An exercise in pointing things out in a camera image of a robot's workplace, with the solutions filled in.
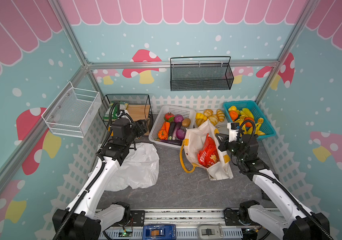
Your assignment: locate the red chips bag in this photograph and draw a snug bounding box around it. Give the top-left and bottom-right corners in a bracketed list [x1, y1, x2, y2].
[197, 134, 220, 168]

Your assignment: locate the white plastic grocery bag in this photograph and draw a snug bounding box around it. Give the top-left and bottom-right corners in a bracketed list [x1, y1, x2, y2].
[105, 143, 160, 192]

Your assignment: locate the white canvas tote bag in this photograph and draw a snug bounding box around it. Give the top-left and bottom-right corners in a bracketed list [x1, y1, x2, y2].
[180, 121, 234, 181]

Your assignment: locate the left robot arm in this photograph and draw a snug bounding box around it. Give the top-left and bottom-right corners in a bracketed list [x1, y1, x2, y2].
[52, 117, 148, 240]

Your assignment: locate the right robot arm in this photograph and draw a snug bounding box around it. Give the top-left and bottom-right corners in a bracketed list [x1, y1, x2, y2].
[215, 123, 332, 240]

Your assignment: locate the yellow banana bunch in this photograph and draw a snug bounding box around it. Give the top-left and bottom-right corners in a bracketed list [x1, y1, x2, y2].
[246, 118, 265, 136]

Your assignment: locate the red orange fruit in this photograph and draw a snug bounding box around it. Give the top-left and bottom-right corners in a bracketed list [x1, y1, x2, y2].
[244, 117, 255, 128]

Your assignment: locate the white plastic tray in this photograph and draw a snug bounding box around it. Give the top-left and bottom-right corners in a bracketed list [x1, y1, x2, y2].
[194, 109, 229, 134]

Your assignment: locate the green snack bag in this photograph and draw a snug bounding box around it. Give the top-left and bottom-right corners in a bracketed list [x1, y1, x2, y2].
[103, 102, 129, 122]

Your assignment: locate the teal plastic fruit basket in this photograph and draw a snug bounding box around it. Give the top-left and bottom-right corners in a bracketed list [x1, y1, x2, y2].
[223, 100, 276, 140]

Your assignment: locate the orange fruit upper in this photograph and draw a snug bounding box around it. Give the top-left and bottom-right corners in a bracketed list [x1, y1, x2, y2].
[229, 111, 239, 122]

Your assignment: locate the right croissant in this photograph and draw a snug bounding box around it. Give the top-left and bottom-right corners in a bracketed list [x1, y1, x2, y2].
[216, 109, 225, 122]

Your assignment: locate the yellow lemon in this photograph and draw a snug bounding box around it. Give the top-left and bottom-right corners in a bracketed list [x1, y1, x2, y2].
[228, 106, 238, 112]

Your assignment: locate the large croissant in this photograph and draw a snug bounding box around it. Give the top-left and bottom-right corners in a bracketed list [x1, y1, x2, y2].
[208, 115, 219, 126]

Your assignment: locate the orange pumpkin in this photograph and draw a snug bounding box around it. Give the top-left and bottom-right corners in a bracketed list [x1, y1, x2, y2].
[158, 130, 169, 140]

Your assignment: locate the orange carrot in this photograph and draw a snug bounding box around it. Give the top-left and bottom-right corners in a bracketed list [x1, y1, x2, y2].
[161, 122, 171, 133]

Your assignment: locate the round bread roll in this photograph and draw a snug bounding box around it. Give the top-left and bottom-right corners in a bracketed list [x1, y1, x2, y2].
[203, 109, 214, 117]

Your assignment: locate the red tomato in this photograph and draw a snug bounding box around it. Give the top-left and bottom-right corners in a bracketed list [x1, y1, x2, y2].
[164, 113, 175, 122]

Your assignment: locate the purple eggplant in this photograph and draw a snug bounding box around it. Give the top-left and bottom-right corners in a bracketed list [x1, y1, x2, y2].
[168, 122, 182, 140]

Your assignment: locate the striped round bread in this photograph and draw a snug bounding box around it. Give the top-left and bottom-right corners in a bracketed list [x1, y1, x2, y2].
[195, 119, 207, 127]

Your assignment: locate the yellow corn bread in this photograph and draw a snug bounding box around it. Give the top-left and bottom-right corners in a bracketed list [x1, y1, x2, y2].
[196, 113, 208, 121]

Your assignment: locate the purple onion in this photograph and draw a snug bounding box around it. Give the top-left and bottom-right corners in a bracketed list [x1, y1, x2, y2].
[174, 115, 184, 123]

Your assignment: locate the magenta round vegetable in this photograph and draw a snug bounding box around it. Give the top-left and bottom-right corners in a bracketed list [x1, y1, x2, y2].
[176, 129, 186, 140]

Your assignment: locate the brown potato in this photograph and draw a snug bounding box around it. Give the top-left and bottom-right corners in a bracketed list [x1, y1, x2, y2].
[182, 118, 191, 128]

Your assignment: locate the white plastic vegetable basket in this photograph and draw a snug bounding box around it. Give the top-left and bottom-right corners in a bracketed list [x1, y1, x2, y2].
[149, 105, 196, 150]

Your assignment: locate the blue box device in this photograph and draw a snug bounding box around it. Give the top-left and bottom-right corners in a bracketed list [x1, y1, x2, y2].
[142, 224, 177, 240]

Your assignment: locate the black wire wooden shelf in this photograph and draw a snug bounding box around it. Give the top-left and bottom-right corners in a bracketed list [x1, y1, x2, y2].
[102, 94, 154, 136]

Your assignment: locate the white wire wall basket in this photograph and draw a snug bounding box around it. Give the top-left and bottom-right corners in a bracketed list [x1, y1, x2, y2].
[42, 82, 102, 138]

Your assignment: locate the black wire wall basket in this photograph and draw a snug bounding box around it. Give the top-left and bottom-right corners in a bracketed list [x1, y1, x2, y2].
[170, 56, 235, 92]

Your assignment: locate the grey switch box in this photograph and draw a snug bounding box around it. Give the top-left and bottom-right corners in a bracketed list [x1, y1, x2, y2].
[198, 225, 224, 240]

